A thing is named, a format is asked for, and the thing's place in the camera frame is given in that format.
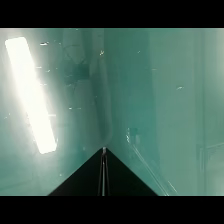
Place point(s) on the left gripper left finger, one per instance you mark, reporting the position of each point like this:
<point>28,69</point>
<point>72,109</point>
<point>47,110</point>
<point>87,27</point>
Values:
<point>85,181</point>

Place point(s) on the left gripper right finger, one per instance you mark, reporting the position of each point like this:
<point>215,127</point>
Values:
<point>125,181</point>

